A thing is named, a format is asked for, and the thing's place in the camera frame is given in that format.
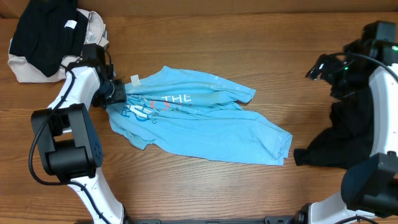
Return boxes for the folded beige garment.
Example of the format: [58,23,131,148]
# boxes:
[7,8,109,83]

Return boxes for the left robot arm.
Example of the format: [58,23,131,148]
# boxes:
[28,44,131,223]

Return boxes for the light blue printed t-shirt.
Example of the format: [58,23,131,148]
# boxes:
[106,67,293,166]

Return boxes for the folded black garment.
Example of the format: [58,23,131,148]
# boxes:
[9,0,88,77]

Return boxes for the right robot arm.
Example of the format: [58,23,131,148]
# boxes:
[290,21,397,223]

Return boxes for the black garment on right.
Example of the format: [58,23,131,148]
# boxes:
[294,87,374,169]

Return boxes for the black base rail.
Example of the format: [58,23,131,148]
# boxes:
[124,212,308,224]

